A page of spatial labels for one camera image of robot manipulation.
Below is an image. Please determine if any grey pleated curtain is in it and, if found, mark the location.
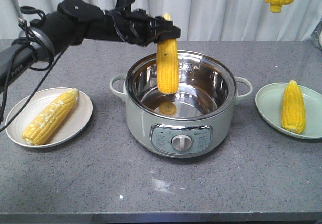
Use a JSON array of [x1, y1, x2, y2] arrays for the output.
[[1, 0, 321, 41]]

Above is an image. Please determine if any light green electric cooking pot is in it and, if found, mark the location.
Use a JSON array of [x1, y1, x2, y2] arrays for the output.
[[110, 50, 253, 158]]

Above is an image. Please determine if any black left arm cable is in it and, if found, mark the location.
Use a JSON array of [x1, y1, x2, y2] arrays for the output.
[[0, 6, 66, 133]]

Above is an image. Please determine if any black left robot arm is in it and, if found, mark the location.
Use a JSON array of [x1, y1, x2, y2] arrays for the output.
[[1, 0, 181, 92]]

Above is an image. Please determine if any pale yellow corn cob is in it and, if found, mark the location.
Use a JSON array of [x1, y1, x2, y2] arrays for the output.
[[22, 88, 78, 146]]

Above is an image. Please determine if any orange-yellow corn cob back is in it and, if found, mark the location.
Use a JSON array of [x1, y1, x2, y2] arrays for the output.
[[156, 12, 179, 95]]

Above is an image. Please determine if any cream white round plate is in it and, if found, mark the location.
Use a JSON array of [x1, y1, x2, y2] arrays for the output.
[[6, 87, 93, 148]]

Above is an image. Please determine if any light green round plate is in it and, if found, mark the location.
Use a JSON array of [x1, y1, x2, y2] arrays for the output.
[[255, 83, 321, 140]]

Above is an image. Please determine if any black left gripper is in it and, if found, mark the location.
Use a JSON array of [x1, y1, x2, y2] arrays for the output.
[[102, 0, 181, 46]]

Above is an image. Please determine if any white blender with clear dome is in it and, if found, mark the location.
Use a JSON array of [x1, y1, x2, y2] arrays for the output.
[[311, 29, 321, 50]]

